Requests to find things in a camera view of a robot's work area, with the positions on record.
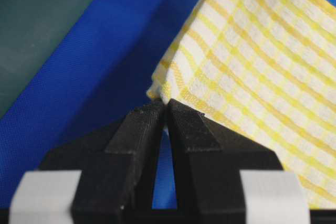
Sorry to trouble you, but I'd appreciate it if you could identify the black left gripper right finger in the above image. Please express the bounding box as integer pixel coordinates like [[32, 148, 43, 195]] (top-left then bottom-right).
[[166, 98, 310, 224]]

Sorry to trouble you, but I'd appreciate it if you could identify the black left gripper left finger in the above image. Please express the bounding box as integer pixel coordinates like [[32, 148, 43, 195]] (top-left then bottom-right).
[[9, 101, 165, 224]]

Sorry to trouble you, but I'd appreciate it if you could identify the yellow checked towel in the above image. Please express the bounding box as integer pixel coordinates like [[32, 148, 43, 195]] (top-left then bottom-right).
[[147, 0, 335, 209]]

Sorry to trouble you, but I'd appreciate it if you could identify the blue table cloth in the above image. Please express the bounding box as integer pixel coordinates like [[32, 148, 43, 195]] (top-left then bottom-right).
[[0, 0, 336, 210]]

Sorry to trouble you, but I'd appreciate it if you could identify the grey-green backdrop panel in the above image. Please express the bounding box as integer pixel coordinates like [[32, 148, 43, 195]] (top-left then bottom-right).
[[1, 0, 92, 115]]

